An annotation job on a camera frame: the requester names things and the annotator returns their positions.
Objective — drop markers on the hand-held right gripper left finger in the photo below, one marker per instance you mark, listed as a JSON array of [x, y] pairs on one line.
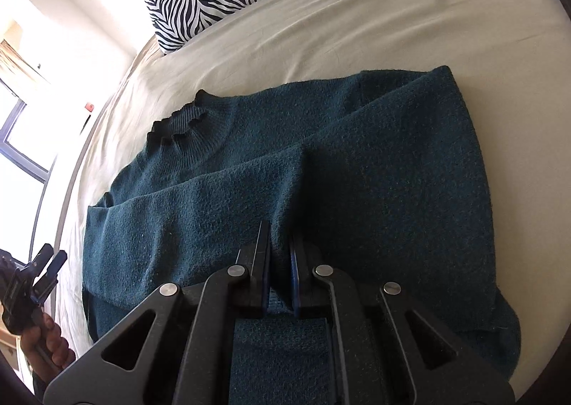
[[264, 281]]

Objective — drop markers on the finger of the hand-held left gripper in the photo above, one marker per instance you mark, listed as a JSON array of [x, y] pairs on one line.
[[52, 269], [42, 255]]

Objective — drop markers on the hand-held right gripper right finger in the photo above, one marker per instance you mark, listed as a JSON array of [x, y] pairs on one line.
[[295, 273]]

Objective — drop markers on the teal knit sweater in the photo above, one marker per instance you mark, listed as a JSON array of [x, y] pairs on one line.
[[357, 173]]

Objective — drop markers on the person's left hand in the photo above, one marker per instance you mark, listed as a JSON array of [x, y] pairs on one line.
[[47, 340]]

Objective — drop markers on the dark framed window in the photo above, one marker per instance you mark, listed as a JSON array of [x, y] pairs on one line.
[[20, 137]]

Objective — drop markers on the beige curtain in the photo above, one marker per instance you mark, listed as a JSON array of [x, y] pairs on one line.
[[20, 61]]

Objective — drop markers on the cream bed sheet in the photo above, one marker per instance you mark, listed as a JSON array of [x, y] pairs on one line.
[[339, 17]]

